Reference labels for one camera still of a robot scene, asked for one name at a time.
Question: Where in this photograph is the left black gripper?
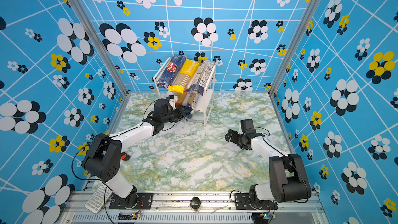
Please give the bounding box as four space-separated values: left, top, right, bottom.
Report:
161 105 192 125

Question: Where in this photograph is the red spaghetti bag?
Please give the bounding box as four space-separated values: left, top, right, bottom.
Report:
175 92 187 105

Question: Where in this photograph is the blue Ankara spaghetti bag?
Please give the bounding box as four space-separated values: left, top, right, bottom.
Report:
184 92 203 120

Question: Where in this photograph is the blue Barilla spaghetti box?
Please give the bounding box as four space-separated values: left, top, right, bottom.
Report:
157 55 187 89

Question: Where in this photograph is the clear white-label spaghetti bag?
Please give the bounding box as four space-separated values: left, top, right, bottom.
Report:
188 60 215 95

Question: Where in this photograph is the yellow Pastatime spaghetti bag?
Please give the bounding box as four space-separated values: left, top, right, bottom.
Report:
168 60 199 93

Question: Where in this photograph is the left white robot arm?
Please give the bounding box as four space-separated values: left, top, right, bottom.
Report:
82 99 193 208

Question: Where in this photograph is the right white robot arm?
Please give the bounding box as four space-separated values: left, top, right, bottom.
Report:
225 129 312 209

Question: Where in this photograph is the white two-tier shelf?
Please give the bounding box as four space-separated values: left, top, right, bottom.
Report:
153 57 216 125

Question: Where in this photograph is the red black marker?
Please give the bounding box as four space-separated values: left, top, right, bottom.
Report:
121 152 131 161

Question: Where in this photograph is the small black round knob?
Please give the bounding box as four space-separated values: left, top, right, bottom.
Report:
189 197 202 212

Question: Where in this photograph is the white calculator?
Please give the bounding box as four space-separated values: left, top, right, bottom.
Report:
85 184 113 214

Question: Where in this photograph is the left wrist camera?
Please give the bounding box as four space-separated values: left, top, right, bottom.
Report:
168 95 176 109

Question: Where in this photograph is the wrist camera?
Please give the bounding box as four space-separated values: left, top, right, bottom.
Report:
168 95 176 109
240 119 256 134

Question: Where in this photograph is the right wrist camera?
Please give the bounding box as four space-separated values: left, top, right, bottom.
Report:
240 119 256 134

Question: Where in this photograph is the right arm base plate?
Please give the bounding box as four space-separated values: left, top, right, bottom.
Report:
231 192 278 211

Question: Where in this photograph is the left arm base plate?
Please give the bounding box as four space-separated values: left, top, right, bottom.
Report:
109 192 154 210

